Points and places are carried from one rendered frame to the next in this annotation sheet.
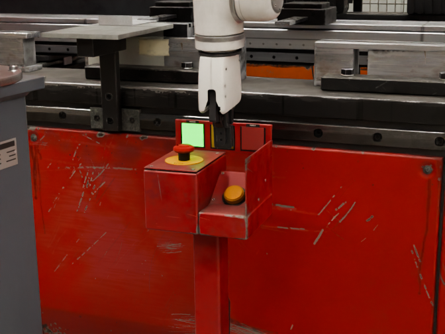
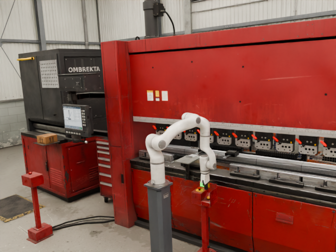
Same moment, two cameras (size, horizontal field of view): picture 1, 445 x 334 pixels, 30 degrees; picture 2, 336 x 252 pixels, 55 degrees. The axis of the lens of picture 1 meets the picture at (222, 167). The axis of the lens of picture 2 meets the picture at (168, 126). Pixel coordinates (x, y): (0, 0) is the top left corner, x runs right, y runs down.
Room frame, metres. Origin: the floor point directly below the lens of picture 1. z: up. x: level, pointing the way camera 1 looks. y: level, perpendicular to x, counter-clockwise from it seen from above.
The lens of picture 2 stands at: (-1.42, -0.40, 1.98)
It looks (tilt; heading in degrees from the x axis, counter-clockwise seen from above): 10 degrees down; 14
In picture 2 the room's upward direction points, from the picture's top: 2 degrees counter-clockwise
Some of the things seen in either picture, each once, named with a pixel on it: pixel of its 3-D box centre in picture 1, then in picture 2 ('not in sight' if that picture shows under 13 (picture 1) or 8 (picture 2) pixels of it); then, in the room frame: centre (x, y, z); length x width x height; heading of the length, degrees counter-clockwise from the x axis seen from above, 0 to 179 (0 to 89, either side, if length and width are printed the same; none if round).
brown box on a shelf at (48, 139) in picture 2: not in sight; (46, 138); (2.48, 2.42, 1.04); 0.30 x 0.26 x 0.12; 63
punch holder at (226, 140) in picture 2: not in sight; (225, 136); (1.82, -0.16, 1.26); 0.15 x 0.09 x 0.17; 68
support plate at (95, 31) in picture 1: (110, 30); (187, 159); (1.83, 0.24, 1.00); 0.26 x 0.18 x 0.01; 158
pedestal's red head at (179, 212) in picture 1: (209, 176); (204, 193); (1.51, 0.02, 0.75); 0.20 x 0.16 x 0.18; 70
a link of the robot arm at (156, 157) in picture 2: not in sight; (154, 148); (1.10, 0.38, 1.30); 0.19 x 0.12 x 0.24; 44
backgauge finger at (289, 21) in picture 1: (298, 14); (229, 154); (1.99, -0.18, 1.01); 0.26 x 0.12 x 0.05; 158
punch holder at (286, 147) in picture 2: not in sight; (285, 141); (1.60, -0.72, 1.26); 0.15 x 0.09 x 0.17; 68
